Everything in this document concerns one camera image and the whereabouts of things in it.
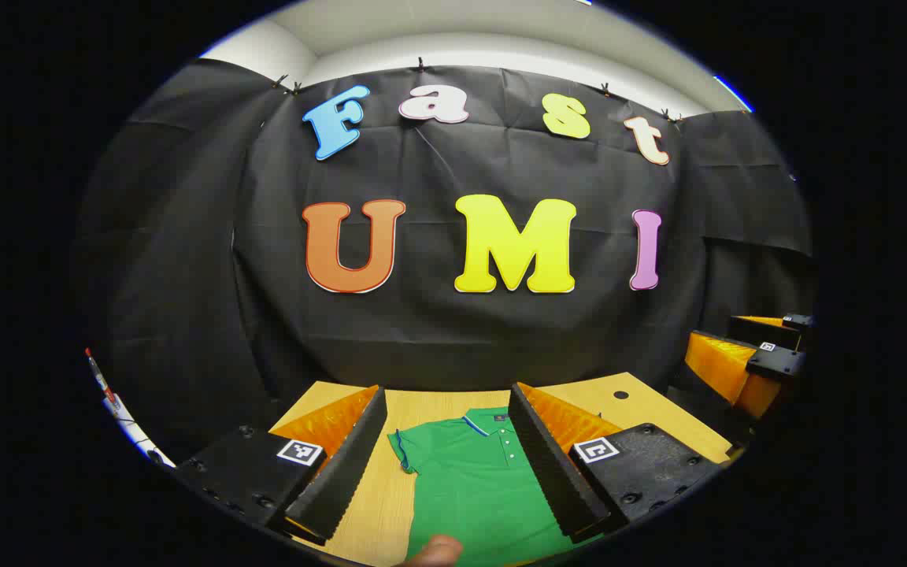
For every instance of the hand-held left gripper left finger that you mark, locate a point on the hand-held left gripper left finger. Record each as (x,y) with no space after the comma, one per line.
(343,480)

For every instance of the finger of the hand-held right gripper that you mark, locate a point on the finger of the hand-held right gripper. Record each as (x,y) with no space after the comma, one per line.
(768,329)
(725,370)

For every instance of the black backdrop cloth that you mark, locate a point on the black backdrop cloth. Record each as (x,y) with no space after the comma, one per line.
(422,331)

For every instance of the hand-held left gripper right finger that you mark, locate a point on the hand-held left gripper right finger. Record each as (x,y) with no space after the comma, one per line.
(552,472)

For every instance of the green T-shirt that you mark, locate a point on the green T-shirt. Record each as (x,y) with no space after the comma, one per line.
(469,488)

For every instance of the white side desk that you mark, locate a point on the white side desk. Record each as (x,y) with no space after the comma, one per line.
(129,425)

